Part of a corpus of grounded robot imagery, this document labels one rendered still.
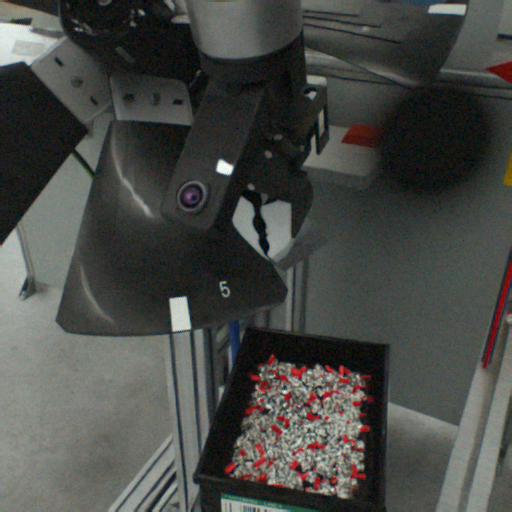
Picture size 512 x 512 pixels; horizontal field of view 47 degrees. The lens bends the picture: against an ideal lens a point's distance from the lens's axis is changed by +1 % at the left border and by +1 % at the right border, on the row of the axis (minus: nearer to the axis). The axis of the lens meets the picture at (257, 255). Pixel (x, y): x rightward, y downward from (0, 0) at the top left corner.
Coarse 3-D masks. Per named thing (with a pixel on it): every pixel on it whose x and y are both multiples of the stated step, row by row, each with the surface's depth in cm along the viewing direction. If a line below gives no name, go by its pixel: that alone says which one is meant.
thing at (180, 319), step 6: (174, 300) 58; (180, 300) 58; (186, 300) 58; (174, 306) 58; (180, 306) 58; (186, 306) 58; (174, 312) 57; (180, 312) 57; (186, 312) 58; (174, 318) 57; (180, 318) 57; (186, 318) 57; (174, 324) 57; (180, 324) 57; (186, 324) 57; (174, 330) 57; (180, 330) 57
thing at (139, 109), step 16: (112, 80) 63; (128, 80) 64; (144, 80) 65; (160, 80) 66; (176, 80) 67; (144, 96) 65; (160, 96) 66; (176, 96) 67; (128, 112) 63; (144, 112) 64; (160, 112) 65; (176, 112) 66
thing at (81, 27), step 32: (64, 0) 63; (96, 0) 63; (128, 0) 60; (160, 0) 61; (64, 32) 63; (96, 32) 62; (128, 32) 60; (160, 32) 62; (128, 64) 64; (160, 64) 65; (192, 64) 69
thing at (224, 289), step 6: (222, 276) 60; (228, 276) 60; (216, 282) 59; (222, 282) 59; (228, 282) 60; (216, 288) 59; (222, 288) 59; (228, 288) 59; (216, 294) 59; (222, 294) 59; (228, 294) 59; (234, 294) 59; (222, 300) 59; (228, 300) 59
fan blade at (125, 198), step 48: (144, 144) 62; (96, 192) 59; (144, 192) 60; (96, 240) 58; (144, 240) 59; (192, 240) 60; (240, 240) 62; (96, 288) 57; (144, 288) 57; (192, 288) 59; (240, 288) 60
